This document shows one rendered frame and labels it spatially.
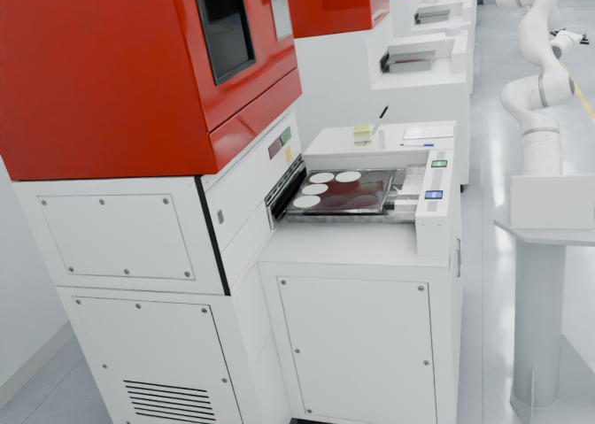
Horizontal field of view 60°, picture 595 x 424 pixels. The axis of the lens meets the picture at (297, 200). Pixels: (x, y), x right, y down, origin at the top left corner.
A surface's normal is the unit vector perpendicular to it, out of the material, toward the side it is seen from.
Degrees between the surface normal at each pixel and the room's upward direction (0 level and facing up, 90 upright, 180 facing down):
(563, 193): 90
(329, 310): 90
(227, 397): 90
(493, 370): 0
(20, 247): 90
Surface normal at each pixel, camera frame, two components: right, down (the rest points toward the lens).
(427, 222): -0.30, 0.44
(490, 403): -0.16, -0.90
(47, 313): 0.94, -0.01
